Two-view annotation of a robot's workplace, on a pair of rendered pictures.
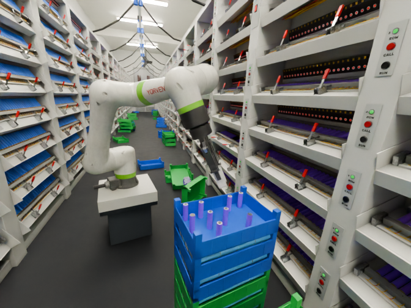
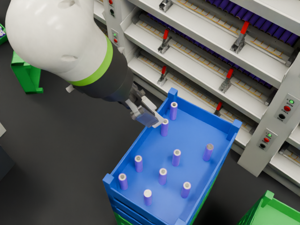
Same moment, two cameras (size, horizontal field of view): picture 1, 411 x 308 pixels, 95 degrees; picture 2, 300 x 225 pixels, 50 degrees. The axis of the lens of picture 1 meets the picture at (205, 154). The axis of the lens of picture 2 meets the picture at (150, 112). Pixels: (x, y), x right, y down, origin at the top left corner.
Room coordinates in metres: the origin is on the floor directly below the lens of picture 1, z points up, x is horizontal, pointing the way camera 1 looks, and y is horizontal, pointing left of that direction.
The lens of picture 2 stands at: (0.31, 0.15, 1.24)
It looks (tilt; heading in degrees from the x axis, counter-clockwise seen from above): 58 degrees down; 328
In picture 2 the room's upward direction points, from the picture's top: straight up
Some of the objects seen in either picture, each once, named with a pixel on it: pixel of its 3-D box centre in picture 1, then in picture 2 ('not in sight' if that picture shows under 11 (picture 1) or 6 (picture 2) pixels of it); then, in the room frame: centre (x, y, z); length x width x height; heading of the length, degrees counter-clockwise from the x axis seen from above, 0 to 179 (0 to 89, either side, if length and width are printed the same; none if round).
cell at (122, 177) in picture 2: (185, 211); (123, 181); (0.57, 0.06, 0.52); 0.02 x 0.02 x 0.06
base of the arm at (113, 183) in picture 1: (117, 181); not in sight; (1.07, 0.54, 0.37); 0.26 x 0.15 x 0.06; 129
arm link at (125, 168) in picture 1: (122, 161); not in sight; (1.10, 0.51, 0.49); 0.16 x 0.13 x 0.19; 144
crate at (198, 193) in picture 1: (195, 192); (31, 55); (1.48, 0.07, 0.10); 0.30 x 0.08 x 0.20; 152
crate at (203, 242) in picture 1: (224, 214); (174, 156); (0.56, -0.08, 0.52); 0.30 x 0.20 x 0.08; 116
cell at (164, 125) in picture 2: (229, 203); (164, 127); (0.64, -0.10, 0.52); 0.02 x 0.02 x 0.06
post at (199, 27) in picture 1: (201, 98); not in sight; (2.57, 0.09, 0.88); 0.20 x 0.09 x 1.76; 108
